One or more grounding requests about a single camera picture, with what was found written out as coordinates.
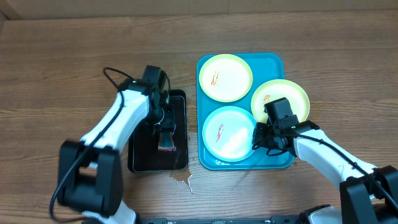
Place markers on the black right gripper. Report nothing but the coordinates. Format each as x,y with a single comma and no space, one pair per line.
264,129

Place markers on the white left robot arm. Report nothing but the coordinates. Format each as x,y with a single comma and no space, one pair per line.
90,180

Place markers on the orange green scrub sponge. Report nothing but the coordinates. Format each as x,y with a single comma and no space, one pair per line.
166,141

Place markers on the light blue plate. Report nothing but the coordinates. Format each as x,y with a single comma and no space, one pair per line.
227,133

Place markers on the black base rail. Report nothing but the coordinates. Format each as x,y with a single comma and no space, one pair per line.
276,219

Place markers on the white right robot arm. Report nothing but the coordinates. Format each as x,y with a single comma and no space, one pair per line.
368,194

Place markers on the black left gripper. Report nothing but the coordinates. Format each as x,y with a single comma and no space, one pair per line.
170,123

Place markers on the black water tray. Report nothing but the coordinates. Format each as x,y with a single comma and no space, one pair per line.
143,153

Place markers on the teal serving tray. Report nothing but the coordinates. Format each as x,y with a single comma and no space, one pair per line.
265,67

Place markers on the yellow plate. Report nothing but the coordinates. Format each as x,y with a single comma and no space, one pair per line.
225,78
276,89

